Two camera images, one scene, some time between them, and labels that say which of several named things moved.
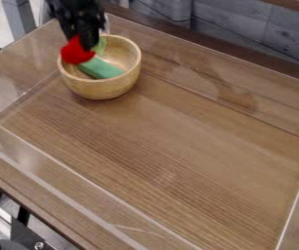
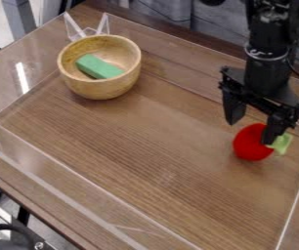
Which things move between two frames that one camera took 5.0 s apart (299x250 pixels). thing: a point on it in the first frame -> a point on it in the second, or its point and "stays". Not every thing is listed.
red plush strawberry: x=73 y=52 -> x=248 y=143
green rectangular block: x=100 y=68 stays
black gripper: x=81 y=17 -> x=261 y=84
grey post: x=20 y=16 stays
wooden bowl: x=121 y=53 stays
